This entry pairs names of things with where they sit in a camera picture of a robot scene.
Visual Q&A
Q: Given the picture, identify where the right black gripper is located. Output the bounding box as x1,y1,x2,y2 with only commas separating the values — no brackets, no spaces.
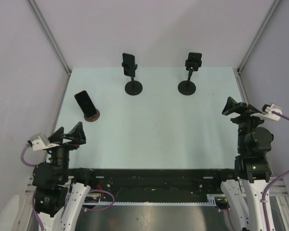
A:
222,96,269,152

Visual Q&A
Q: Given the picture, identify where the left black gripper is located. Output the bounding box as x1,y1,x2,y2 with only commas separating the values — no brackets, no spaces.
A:
46,121,86,181

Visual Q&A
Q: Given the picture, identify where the black phone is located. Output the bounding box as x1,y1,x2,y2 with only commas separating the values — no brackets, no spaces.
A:
185,52,202,71
74,90,98,118

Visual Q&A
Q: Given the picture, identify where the black pole phone stand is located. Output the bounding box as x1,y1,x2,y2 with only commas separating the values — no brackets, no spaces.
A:
122,62,143,96
178,60,202,96

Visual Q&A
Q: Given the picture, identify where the silver phone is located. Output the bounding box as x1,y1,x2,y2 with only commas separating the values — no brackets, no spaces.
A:
122,53,137,77

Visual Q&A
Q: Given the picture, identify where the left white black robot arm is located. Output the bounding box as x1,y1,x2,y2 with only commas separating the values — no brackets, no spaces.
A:
29,122,97,231

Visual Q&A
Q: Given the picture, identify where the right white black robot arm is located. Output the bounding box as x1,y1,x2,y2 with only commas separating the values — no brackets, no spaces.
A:
212,97,280,231

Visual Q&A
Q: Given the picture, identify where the brown round phone stand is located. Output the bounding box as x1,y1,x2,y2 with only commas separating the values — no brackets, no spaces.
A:
84,109,100,122

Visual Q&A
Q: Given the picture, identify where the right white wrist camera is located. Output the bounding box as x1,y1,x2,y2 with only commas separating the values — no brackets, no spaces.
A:
250,104,282,121

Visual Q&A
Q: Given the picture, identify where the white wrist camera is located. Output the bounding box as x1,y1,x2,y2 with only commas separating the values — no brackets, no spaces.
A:
28,133,59,151
250,104,282,121

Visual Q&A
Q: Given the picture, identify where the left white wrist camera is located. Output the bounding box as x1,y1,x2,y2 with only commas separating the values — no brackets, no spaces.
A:
28,133,59,151

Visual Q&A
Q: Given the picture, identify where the right aluminium frame post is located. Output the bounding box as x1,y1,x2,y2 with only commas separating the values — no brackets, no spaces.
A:
236,0,282,76

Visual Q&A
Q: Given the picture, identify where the aluminium frame post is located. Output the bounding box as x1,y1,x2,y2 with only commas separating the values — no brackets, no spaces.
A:
26,0,71,77
236,0,282,76

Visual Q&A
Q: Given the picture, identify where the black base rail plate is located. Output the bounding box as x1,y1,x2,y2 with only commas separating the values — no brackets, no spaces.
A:
67,168,239,203

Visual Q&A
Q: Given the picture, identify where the white slotted cable duct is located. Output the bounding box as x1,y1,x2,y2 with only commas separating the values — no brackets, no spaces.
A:
83,196,216,207

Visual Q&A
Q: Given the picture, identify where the left aluminium frame post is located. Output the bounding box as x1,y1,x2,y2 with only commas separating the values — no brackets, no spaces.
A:
26,0,71,77

